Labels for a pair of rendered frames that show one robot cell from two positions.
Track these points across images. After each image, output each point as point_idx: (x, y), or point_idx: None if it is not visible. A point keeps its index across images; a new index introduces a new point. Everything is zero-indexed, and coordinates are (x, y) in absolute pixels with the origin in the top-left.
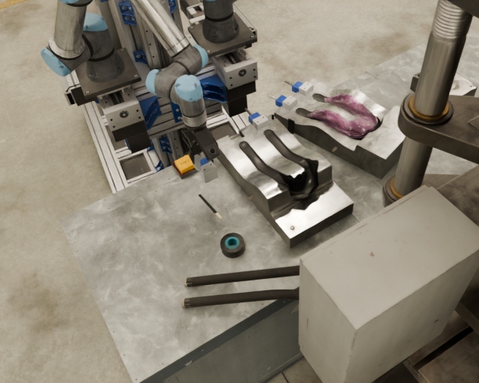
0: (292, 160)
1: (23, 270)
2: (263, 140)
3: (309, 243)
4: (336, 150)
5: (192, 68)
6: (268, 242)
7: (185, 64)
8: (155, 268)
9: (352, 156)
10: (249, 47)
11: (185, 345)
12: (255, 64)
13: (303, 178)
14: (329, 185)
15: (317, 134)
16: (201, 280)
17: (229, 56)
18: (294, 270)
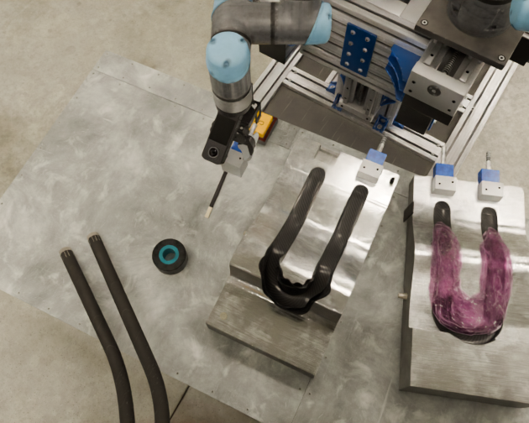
0: (323, 253)
1: (152, 54)
2: (343, 193)
3: (229, 347)
4: (403, 299)
5: (284, 33)
6: (203, 295)
7: (276, 21)
8: (97, 191)
9: (405, 328)
10: (518, 63)
11: (20, 287)
12: (458, 97)
13: (295, 289)
14: (325, 326)
15: (411, 257)
16: (96, 252)
17: (453, 53)
18: (143, 359)
